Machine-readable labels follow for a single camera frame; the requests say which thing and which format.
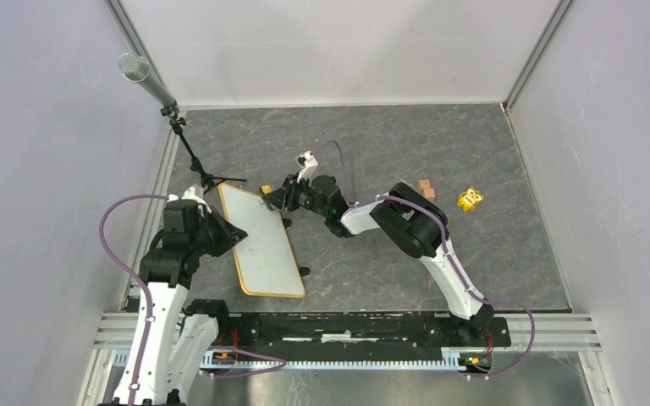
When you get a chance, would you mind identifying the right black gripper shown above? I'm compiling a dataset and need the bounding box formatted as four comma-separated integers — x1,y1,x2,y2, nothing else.
262,173,328,219

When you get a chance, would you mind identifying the yellow framed whiteboard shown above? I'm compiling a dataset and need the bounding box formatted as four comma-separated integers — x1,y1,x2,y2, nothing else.
218,184,306,299

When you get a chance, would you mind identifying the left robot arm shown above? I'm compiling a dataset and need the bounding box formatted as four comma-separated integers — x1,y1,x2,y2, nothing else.
98,195,247,405

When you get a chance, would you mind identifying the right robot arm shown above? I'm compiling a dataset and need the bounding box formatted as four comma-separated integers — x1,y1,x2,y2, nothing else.
259,175,494,345

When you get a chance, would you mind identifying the black microphone tripod stand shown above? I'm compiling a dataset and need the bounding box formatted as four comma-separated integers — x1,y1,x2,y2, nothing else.
160,104,247,195

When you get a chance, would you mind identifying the lower wooden cube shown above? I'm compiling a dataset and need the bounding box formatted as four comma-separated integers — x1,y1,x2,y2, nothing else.
421,188,437,202

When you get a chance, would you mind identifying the yellow owl toy block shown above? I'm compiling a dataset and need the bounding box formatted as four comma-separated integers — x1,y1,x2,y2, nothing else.
457,187,484,212

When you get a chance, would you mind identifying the silver microphone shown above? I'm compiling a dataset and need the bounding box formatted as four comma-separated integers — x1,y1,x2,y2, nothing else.
118,52,177,107

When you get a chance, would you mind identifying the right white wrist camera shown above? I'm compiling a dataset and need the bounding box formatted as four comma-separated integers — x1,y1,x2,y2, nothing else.
296,151,318,183

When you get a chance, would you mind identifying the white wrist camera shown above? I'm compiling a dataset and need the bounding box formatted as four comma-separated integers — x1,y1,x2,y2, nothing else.
296,151,318,183
167,184,212,214

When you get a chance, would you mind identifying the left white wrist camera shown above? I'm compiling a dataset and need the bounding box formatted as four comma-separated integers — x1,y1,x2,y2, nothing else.
167,184,212,214

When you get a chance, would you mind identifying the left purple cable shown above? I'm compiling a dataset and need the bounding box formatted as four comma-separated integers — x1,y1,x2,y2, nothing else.
98,194,178,393

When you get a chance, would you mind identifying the purple cable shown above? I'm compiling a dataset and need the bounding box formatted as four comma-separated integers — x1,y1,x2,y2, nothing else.
313,140,537,381
98,194,178,393

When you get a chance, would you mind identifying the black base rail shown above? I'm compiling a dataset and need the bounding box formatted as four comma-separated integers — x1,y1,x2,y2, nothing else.
215,311,512,365

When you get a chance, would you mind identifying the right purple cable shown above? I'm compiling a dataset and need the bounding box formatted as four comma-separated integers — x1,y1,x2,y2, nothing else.
313,140,537,381

